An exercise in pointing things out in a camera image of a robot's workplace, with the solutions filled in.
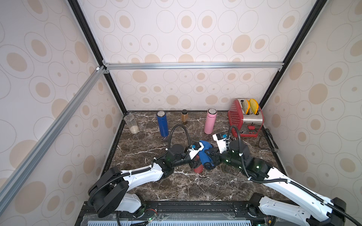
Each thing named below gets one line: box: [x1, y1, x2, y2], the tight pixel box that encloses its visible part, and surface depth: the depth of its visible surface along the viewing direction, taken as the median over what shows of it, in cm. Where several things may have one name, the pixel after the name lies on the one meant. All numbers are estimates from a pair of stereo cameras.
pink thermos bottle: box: [204, 107, 218, 135], surface depth 95 cm
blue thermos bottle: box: [156, 110, 170, 138], surface depth 96 cm
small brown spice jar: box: [181, 109, 189, 123], surface depth 111 cm
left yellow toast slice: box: [241, 99, 251, 115], surface depth 99 cm
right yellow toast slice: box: [249, 98, 259, 115], surface depth 98 cm
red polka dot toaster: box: [228, 98, 264, 138], surface depth 97 cm
